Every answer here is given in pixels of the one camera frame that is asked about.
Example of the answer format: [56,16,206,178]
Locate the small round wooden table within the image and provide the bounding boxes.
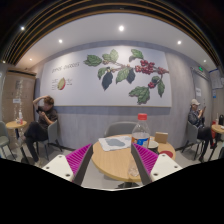
[210,123,224,161]
[5,119,29,164]

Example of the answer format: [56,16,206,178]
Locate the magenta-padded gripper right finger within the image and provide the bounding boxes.
[130,143,184,187]

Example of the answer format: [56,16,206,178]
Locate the coffee plant wall mural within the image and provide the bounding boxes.
[39,45,173,108]

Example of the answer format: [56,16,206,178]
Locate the white paper with grey print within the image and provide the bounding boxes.
[98,135,133,153]

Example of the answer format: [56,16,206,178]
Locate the clear red-capped drink bottle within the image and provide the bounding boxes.
[127,113,151,178]

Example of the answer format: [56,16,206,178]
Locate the wall notice board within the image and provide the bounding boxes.
[209,69,224,90]

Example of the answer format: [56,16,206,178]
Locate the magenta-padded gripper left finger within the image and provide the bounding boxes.
[42,143,94,187]

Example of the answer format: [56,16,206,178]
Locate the small brown cardboard box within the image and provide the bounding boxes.
[154,131,169,145]

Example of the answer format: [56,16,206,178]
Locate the group of ceiling spotlights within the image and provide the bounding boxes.
[19,24,208,64]

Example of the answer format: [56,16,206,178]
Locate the person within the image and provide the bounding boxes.
[187,98,218,163]
[14,94,60,168]

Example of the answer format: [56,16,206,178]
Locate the grey chair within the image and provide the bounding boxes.
[34,119,64,162]
[0,120,16,160]
[181,120,209,158]
[104,121,138,138]

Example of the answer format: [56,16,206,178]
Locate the black mug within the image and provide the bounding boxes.
[147,139,161,155]

